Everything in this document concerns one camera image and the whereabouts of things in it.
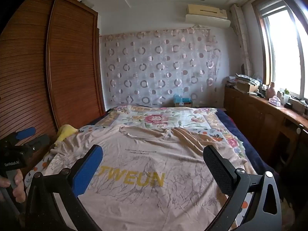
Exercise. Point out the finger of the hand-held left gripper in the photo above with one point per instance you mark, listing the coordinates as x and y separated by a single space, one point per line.
41 140
25 133

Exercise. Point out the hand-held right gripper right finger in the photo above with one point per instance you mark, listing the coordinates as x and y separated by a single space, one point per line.
216 170

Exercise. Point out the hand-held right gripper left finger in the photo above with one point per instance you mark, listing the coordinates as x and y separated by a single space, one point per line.
89 170

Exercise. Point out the beige t-shirt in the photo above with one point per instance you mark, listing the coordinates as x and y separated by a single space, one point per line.
149 154

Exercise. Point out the person's left hand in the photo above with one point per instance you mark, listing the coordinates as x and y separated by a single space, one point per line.
19 193

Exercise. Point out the orange fruit print bed sheet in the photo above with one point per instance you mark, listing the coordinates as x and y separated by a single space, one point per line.
39 164

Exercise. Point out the yellow plush toy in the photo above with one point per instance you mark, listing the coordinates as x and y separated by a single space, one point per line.
66 131

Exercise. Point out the navy blue blanket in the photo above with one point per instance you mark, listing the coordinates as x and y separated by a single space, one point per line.
240 130

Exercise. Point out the wooden side cabinet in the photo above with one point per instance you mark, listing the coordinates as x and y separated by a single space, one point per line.
252 110

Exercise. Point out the wooden wardrobe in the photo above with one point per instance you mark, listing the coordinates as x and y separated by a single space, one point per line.
67 65

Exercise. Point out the blue box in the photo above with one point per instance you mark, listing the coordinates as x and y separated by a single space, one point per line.
179 99

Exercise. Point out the floral quilt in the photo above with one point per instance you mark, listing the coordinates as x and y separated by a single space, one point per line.
154 119

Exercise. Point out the tissue pack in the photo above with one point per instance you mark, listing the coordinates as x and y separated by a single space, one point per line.
275 101

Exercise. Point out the pile of papers and boxes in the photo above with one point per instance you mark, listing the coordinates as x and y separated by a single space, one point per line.
245 83

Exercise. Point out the pink bottle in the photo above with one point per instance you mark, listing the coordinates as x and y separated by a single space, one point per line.
272 91

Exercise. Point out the green cap bottle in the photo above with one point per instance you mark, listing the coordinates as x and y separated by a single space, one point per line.
286 96

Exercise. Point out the circle patterned curtain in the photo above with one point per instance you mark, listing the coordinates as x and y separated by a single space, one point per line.
156 72

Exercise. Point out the patterned window curtain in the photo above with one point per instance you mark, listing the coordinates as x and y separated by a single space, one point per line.
243 41

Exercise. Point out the window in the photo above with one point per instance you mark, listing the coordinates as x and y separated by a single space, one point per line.
281 53

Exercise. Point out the wall air conditioner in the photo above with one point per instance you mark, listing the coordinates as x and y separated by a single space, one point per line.
207 19

